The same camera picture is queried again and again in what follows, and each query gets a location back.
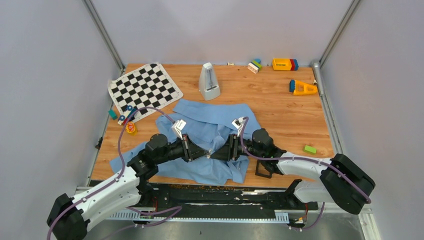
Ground yellow blue toy wedge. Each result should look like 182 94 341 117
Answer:
289 79 318 96

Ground white metronome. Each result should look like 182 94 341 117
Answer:
198 62 221 101

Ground white green blue blocks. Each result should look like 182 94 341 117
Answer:
247 58 263 74

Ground light blue shirt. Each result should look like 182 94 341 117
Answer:
109 98 263 186

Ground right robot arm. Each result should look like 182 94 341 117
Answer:
211 128 376 215

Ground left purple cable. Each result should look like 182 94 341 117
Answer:
46 106 184 240

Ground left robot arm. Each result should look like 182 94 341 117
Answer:
46 134 209 240

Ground black square frame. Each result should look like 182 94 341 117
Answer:
254 160 275 179

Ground small green block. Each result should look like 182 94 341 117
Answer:
303 145 318 155

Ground black white checkerboard mat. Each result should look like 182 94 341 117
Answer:
107 63 184 116

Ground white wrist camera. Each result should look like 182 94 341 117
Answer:
171 119 187 140
231 117 246 137

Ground silver leaf brooch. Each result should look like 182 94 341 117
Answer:
206 149 212 159

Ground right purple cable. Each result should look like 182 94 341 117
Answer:
239 116 373 232

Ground grey pipe in corner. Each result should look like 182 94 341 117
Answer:
310 60 325 97

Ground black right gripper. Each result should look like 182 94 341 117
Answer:
210 134 264 162

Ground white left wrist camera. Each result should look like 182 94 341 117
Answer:
171 119 187 140

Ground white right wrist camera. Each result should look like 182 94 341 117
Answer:
231 117 246 137

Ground purple cable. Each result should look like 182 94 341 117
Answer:
239 116 373 232
46 106 184 240

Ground teal small block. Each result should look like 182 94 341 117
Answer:
108 109 118 120

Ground yellow round toy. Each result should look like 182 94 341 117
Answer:
125 121 138 136

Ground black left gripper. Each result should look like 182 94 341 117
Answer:
155 133 209 165

